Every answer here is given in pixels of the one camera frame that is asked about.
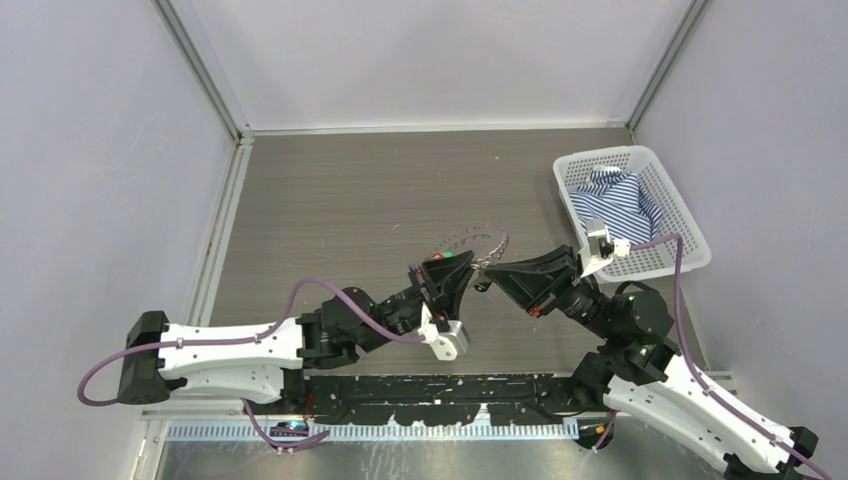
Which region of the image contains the white plastic basket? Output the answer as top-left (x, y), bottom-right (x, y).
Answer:
top-left (553, 145), bottom-right (711, 272)

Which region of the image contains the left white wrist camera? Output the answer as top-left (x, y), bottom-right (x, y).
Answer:
top-left (416, 304), bottom-right (470, 362)

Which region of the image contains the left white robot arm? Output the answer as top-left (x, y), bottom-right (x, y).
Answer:
top-left (117, 251), bottom-right (474, 414)

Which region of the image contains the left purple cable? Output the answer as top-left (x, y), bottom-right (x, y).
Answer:
top-left (76, 277), bottom-right (429, 453)

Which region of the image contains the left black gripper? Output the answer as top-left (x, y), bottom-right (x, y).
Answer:
top-left (358, 249), bottom-right (476, 352)

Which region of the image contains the numbered metal key ring disc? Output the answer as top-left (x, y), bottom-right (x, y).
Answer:
top-left (431, 222), bottom-right (510, 270)

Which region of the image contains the blue striped shirt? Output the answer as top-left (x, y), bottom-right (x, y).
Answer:
top-left (569, 165), bottom-right (663, 244)

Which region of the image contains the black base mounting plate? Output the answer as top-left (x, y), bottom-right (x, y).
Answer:
top-left (243, 374), bottom-right (639, 427)

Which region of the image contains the aluminium frame rail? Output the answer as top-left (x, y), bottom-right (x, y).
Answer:
top-left (126, 130), bottom-right (255, 479)

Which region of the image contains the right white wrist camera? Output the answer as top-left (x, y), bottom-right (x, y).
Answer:
top-left (578, 219), bottom-right (631, 278)

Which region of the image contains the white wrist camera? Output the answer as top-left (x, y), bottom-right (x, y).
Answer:
top-left (578, 219), bottom-right (631, 278)
top-left (416, 304), bottom-right (470, 362)

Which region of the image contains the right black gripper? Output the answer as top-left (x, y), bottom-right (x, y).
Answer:
top-left (482, 241), bottom-right (617, 339)

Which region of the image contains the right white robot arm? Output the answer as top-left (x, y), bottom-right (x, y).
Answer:
top-left (482, 240), bottom-right (828, 479)

